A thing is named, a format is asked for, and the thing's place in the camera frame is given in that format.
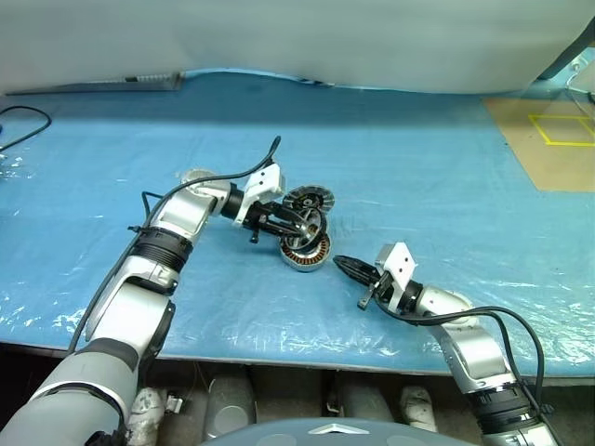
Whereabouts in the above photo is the yellow tape square marking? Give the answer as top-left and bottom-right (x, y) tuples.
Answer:
(527, 113), (595, 148)

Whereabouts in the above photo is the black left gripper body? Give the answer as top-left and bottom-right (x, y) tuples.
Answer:
(245, 203), (287, 244)

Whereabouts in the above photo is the white backdrop sheet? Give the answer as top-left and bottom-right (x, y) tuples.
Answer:
(0, 0), (595, 97)

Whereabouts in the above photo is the dark slanted frame bar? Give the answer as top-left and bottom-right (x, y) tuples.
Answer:
(534, 18), (595, 83)

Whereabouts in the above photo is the brown cardboard sheet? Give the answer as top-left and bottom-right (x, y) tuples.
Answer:
(482, 90), (595, 192)

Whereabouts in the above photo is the copper wound motor stator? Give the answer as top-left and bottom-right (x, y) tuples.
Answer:
(280, 230), (334, 275)

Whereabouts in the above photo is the white rounded shoe-like shape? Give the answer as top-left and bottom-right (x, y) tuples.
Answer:
(129, 387), (166, 446)
(400, 385), (438, 433)

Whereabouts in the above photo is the dark grey rounded cylinder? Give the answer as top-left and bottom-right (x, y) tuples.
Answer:
(204, 374), (256, 438)
(334, 375), (394, 422)

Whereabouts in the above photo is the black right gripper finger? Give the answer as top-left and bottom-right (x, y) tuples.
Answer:
(333, 255), (378, 277)
(339, 265), (375, 286)

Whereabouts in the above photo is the black motor rotor cap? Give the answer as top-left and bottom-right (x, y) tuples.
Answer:
(283, 184), (336, 217)

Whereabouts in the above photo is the thin black loose cable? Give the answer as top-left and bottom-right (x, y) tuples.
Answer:
(0, 105), (52, 152)

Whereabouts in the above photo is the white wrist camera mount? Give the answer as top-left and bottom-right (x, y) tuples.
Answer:
(234, 162), (287, 229)
(375, 241), (418, 312)

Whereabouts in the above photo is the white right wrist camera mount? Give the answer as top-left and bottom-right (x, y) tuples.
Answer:
(375, 241), (418, 312)

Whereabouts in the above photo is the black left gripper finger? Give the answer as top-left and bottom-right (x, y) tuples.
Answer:
(266, 222), (304, 236)
(277, 206), (306, 226)

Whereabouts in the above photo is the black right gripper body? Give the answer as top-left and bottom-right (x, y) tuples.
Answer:
(356, 270), (397, 310)

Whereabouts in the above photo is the grey power strip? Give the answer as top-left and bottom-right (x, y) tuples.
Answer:
(121, 72), (183, 92)

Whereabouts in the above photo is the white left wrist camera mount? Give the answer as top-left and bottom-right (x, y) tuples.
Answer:
(234, 162), (287, 229)

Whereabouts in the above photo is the grey robot torso with emblem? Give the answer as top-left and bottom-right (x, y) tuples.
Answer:
(199, 416), (484, 446)

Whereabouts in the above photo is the clear acrylic stand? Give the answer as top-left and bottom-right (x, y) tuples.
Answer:
(564, 50), (595, 106)

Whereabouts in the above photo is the silver spoked motor cover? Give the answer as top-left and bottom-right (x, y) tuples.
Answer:
(285, 206), (329, 250)

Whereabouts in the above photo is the blue foam table mat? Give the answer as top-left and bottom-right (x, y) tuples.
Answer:
(0, 68), (595, 375)

